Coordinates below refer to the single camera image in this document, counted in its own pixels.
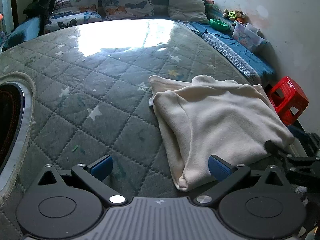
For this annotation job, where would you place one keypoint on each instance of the blue corner sofa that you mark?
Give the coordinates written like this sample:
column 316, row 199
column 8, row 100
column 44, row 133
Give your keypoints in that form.
column 250, row 47

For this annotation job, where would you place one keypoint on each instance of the green bowl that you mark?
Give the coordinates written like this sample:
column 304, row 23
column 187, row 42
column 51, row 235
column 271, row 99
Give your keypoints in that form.
column 218, row 25

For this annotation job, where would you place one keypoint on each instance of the cream fleece garment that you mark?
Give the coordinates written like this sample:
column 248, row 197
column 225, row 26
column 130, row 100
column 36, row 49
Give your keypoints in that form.
column 220, row 120

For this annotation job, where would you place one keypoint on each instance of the red plastic stool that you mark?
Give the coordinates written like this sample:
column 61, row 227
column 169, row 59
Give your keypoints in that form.
column 287, row 97

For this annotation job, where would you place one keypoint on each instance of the green plush toy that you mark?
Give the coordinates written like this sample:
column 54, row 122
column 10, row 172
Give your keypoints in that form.
column 233, row 15

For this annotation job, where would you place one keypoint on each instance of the large butterfly print pillow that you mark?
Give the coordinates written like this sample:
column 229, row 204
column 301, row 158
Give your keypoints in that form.
column 127, row 0

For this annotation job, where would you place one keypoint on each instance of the grey pillow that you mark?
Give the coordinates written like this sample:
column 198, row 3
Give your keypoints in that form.
column 187, row 8

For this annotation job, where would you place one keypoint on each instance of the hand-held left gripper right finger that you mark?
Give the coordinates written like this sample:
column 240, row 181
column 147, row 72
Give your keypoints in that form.
column 220, row 169

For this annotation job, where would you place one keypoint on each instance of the clear plastic storage box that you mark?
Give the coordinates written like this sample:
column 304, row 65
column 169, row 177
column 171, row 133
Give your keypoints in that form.
column 247, row 36

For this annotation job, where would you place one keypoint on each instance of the small butterfly print pillow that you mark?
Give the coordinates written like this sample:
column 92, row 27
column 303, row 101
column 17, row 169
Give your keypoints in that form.
column 77, row 3

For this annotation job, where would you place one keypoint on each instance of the brown plush toy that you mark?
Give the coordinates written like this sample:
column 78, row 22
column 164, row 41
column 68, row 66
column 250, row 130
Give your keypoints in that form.
column 241, row 13

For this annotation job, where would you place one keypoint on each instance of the round inset table cooktop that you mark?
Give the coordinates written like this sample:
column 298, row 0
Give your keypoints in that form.
column 10, row 120

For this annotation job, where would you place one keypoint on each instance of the black bag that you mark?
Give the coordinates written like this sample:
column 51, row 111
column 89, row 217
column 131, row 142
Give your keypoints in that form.
column 40, row 1

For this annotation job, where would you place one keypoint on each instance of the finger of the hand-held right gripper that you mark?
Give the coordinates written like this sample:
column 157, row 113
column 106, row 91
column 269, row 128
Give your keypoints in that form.
column 271, row 146

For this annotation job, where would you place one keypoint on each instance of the butterfly print pillow lying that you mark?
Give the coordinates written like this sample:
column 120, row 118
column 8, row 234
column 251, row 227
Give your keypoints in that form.
column 72, row 21

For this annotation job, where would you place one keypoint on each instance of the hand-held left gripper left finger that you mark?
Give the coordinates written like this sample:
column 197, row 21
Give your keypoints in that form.
column 101, row 168

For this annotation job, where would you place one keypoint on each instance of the blue patterned sofa cover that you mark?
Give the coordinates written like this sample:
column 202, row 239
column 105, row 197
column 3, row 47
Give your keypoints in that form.
column 240, row 52

